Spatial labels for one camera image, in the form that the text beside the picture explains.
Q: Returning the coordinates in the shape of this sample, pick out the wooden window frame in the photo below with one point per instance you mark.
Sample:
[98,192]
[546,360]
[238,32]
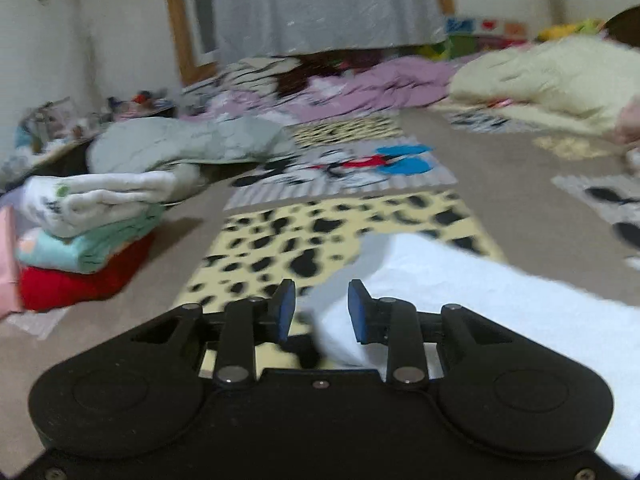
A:
[193,71]

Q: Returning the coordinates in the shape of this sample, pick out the pink folded garment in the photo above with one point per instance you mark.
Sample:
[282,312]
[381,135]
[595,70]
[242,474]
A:
[10,299]

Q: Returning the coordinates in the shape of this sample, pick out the teal folded garment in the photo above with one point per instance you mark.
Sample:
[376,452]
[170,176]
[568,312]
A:
[89,252]

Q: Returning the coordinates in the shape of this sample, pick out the grey star curtain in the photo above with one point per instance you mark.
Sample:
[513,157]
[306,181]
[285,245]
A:
[248,28]

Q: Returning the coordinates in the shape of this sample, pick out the grey crumpled garment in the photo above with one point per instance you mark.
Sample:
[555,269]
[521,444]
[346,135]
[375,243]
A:
[183,147]

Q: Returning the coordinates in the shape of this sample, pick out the cream quilt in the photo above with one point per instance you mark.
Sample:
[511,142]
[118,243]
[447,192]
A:
[580,84]

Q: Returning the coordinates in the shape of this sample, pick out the white panda folded garment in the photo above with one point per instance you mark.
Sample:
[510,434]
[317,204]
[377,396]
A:
[67,207]

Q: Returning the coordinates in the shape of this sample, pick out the Mickey Mouse brown blanket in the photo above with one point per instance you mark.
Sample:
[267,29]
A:
[512,202]

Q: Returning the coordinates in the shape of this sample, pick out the purple quilt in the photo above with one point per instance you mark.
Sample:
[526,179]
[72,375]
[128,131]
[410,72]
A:
[409,81]

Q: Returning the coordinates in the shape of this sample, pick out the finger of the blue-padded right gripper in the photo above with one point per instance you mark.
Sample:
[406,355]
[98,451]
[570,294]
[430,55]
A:
[395,324]

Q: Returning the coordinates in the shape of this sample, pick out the dark wooden headboard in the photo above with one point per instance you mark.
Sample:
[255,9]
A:
[625,27]

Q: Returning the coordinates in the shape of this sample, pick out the white fleece garment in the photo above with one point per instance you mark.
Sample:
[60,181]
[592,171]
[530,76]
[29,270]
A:
[599,333]

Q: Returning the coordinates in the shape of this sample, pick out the cluttered side shelf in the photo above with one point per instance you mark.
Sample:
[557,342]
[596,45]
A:
[53,139]

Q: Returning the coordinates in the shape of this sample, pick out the striped beige garment pile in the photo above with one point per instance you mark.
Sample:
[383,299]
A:
[254,75]

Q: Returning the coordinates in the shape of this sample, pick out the red folded garment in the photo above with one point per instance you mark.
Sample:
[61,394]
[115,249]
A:
[43,290]

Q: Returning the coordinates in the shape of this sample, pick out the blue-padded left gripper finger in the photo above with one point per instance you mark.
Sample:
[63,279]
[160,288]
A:
[247,324]

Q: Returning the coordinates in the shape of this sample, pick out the yellow green plush toy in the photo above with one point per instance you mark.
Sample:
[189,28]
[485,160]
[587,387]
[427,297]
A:
[590,27]

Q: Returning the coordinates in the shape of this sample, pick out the colourful foam play mat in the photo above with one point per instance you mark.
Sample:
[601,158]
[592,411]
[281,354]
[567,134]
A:
[467,36]

